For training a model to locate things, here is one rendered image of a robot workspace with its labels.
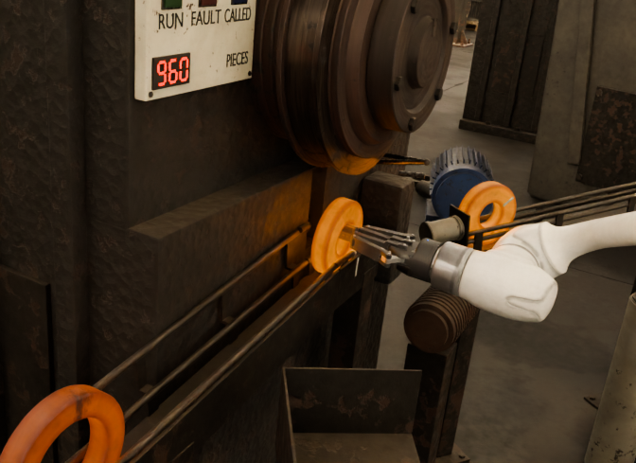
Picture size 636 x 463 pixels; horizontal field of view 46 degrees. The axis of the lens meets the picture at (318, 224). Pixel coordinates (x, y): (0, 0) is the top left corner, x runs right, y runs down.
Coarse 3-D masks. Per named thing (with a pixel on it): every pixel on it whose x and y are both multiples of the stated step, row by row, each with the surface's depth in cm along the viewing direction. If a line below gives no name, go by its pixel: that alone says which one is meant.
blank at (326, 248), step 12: (336, 204) 141; (348, 204) 141; (324, 216) 139; (336, 216) 138; (348, 216) 142; (360, 216) 147; (324, 228) 138; (336, 228) 139; (312, 240) 139; (324, 240) 138; (336, 240) 141; (312, 252) 140; (324, 252) 138; (336, 252) 142; (348, 252) 148; (312, 264) 142; (324, 264) 140
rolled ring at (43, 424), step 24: (48, 408) 85; (72, 408) 86; (96, 408) 90; (120, 408) 95; (24, 432) 83; (48, 432) 84; (96, 432) 95; (120, 432) 96; (0, 456) 82; (24, 456) 82; (96, 456) 95
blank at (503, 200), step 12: (468, 192) 175; (480, 192) 173; (492, 192) 174; (504, 192) 176; (468, 204) 173; (480, 204) 174; (504, 204) 178; (492, 216) 181; (504, 216) 179; (480, 228) 177; (504, 228) 181; (492, 240) 180
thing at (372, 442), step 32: (288, 384) 107; (320, 384) 107; (352, 384) 108; (384, 384) 108; (416, 384) 109; (288, 416) 95; (320, 416) 109; (352, 416) 110; (384, 416) 111; (288, 448) 93; (320, 448) 108; (352, 448) 108; (384, 448) 109
